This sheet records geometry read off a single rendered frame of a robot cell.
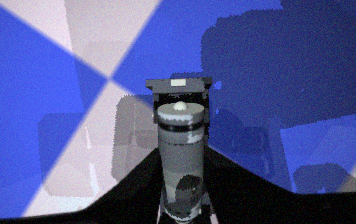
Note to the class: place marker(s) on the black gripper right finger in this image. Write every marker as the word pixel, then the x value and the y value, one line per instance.
pixel 239 196

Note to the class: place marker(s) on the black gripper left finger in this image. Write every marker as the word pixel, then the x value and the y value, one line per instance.
pixel 134 200

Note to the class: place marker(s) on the grey cylinder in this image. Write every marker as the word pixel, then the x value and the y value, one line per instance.
pixel 181 136

